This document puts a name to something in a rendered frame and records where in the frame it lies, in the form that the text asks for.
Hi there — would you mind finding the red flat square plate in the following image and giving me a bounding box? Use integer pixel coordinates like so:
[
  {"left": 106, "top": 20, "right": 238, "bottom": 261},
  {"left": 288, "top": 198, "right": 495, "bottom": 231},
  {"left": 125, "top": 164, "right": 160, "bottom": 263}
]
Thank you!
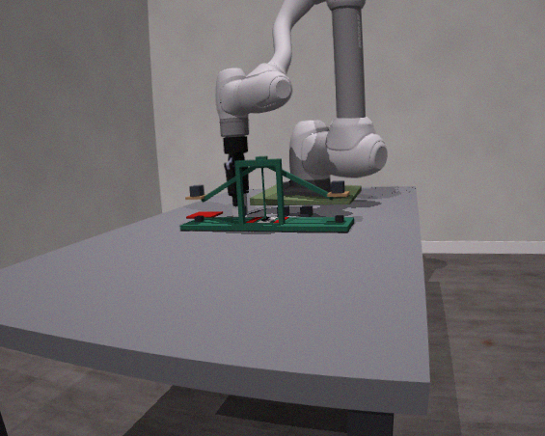
[{"left": 186, "top": 211, "right": 223, "bottom": 219}]

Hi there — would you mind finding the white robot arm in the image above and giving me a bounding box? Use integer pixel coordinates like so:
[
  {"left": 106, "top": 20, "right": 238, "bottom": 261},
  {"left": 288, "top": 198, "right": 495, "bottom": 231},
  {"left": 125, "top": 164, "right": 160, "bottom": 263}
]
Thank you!
[{"left": 215, "top": 0, "right": 388, "bottom": 193}]

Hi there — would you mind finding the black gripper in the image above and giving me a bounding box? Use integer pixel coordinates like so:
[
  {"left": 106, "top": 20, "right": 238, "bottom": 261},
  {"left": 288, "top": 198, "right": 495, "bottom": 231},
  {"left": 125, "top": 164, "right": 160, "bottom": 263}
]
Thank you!
[{"left": 223, "top": 136, "right": 249, "bottom": 217}]

